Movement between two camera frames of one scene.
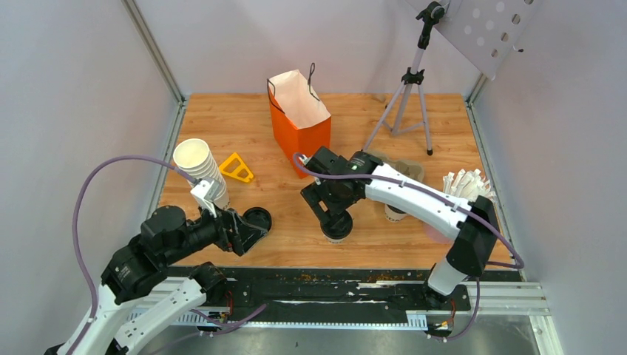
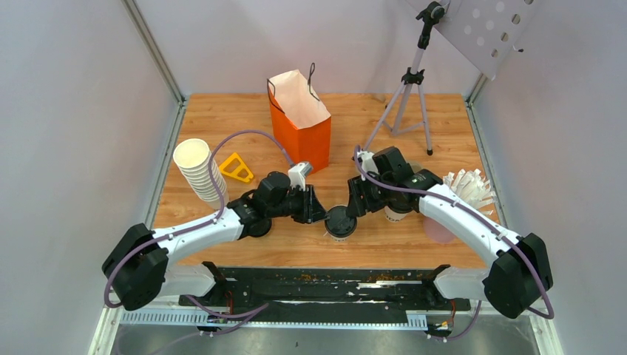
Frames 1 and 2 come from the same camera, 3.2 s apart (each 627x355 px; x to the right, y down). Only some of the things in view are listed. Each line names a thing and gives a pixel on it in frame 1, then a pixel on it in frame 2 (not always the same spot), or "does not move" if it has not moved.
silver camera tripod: [412, 75] does not move
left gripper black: [242, 238] → [312, 209]
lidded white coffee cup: [393, 214] does not move
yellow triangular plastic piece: [250, 177] does not move
